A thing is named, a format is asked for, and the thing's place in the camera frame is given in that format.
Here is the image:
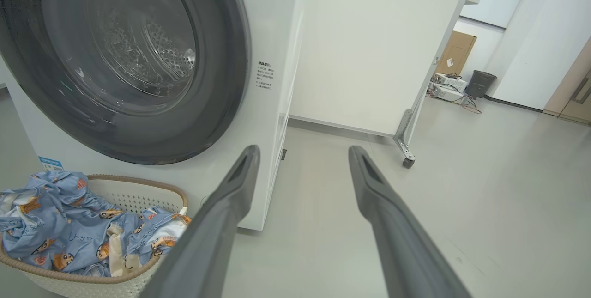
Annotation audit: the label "blue cartoon print pyjama garment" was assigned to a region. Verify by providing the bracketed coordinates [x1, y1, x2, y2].
[0, 171, 139, 276]

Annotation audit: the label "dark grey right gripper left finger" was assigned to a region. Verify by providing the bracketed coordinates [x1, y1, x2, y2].
[139, 145, 261, 298]

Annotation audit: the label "white front-load washing machine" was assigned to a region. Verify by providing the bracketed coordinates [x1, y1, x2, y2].
[0, 0, 310, 231]

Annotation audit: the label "round dark glass washer door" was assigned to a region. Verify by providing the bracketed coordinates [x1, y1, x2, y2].
[0, 0, 252, 166]

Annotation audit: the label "dark grey trash bin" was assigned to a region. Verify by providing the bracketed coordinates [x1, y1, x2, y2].
[465, 70, 498, 100]

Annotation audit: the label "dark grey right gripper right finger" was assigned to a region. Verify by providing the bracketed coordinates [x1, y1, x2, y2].
[348, 145, 472, 298]

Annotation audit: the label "light wooden cabinet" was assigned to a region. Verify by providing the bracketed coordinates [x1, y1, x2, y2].
[543, 37, 591, 126]

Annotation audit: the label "brown cardboard box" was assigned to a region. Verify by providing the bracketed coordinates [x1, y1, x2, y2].
[435, 30, 477, 77]

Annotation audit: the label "blue energy label sticker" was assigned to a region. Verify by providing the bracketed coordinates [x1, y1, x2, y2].
[38, 156, 64, 172]

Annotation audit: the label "cream perforated laundry basket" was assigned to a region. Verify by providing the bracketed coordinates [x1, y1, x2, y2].
[0, 174, 190, 298]

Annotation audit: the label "white electronic devices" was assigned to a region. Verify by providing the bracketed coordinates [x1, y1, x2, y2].
[427, 73, 469, 103]

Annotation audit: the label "tangled floor cables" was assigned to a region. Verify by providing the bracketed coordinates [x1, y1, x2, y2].
[455, 94, 482, 115]

